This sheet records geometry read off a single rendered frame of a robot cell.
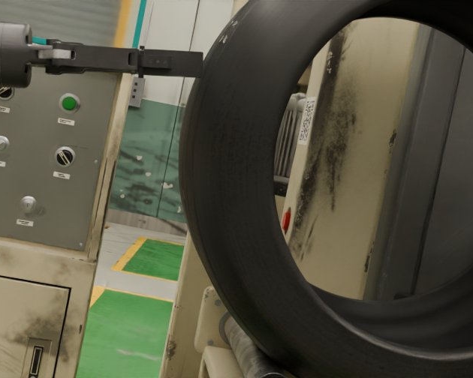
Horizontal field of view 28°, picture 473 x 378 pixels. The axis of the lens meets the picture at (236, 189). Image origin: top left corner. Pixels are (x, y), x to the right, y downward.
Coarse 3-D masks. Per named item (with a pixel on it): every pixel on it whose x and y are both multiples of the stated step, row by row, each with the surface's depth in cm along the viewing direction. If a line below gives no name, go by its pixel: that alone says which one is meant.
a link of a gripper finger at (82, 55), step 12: (60, 48) 103; (72, 48) 104; (84, 48) 104; (96, 48) 105; (108, 48) 105; (120, 48) 106; (132, 48) 106; (60, 60) 103; (72, 60) 104; (84, 60) 104; (96, 60) 105; (108, 60) 105; (120, 60) 106
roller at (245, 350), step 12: (228, 324) 135; (228, 336) 132; (240, 336) 125; (240, 348) 121; (252, 348) 117; (240, 360) 118; (252, 360) 113; (264, 360) 111; (252, 372) 109; (264, 372) 106; (276, 372) 106
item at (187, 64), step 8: (176, 56) 110; (184, 56) 110; (192, 56) 110; (200, 56) 110; (176, 64) 110; (184, 64) 110; (192, 64) 110; (200, 64) 110; (144, 72) 109; (152, 72) 109; (160, 72) 110; (168, 72) 110; (176, 72) 110; (184, 72) 110; (192, 72) 110; (200, 72) 110
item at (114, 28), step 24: (0, 0) 170; (24, 0) 171; (48, 0) 171; (72, 0) 172; (96, 0) 172; (120, 0) 173; (144, 0) 173; (48, 24) 172; (72, 24) 172; (96, 24) 173; (120, 24) 173
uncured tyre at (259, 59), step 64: (256, 0) 104; (320, 0) 100; (384, 0) 100; (448, 0) 129; (256, 64) 100; (192, 128) 105; (256, 128) 100; (192, 192) 104; (256, 192) 100; (256, 256) 101; (256, 320) 104; (320, 320) 102; (384, 320) 131; (448, 320) 132
